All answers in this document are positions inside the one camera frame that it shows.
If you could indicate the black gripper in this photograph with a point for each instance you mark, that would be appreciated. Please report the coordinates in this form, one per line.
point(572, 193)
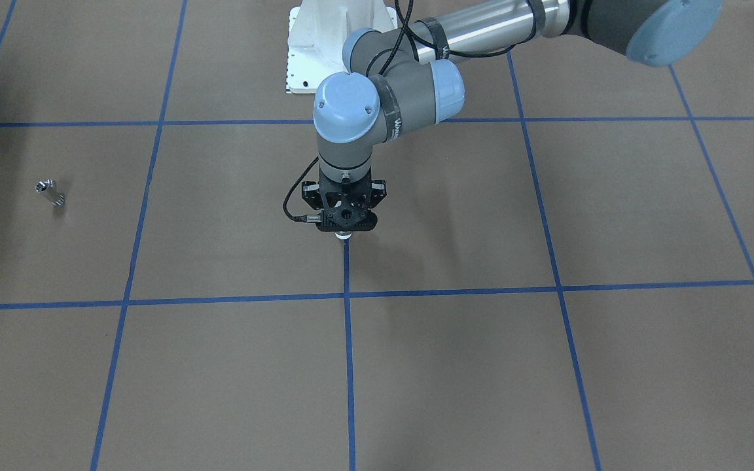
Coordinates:
point(311, 193)

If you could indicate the chrome tee valve fitting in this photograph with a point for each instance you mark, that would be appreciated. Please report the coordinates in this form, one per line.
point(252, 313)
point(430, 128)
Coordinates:
point(48, 188)

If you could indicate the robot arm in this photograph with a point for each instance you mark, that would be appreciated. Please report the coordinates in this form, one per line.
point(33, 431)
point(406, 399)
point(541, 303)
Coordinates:
point(406, 79)

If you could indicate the white pedestal column base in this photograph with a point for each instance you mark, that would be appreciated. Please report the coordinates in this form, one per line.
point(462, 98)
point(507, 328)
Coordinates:
point(317, 33)

